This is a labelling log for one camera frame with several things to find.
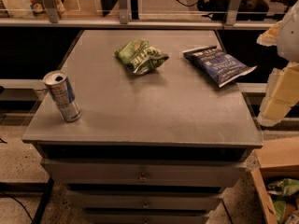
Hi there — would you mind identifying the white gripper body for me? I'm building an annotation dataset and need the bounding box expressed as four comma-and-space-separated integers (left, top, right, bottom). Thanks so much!
277, 1, 299, 62

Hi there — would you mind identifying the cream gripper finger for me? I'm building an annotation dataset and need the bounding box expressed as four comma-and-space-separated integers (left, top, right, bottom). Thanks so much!
257, 62, 299, 127
256, 21, 282, 47

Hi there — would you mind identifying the green jalapeno chip bag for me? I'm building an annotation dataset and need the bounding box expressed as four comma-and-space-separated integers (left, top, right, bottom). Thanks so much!
115, 38, 169, 76

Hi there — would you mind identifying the blue vinegar chip bag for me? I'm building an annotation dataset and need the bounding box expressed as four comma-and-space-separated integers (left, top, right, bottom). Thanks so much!
183, 46, 256, 88

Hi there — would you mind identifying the green chip bag in box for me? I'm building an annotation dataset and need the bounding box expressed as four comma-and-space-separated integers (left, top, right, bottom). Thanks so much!
266, 178, 299, 197

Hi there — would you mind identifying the silver blue redbull can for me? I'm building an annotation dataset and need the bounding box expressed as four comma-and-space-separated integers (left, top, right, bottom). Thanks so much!
43, 70, 81, 122

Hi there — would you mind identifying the printed bag on shelf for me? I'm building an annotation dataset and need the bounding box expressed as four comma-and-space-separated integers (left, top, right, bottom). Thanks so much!
0, 0, 66, 19

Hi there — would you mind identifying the cardboard box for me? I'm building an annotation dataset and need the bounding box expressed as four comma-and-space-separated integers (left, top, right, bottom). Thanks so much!
251, 137, 299, 224

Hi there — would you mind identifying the grey drawer cabinet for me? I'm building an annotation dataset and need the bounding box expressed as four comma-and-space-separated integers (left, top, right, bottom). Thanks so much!
23, 30, 263, 224

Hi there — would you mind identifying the metal railing with posts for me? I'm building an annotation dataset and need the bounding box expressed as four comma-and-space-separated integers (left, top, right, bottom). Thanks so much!
0, 0, 273, 30

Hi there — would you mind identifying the black floor cable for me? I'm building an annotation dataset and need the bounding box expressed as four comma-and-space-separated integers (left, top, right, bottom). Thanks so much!
0, 189, 35, 224

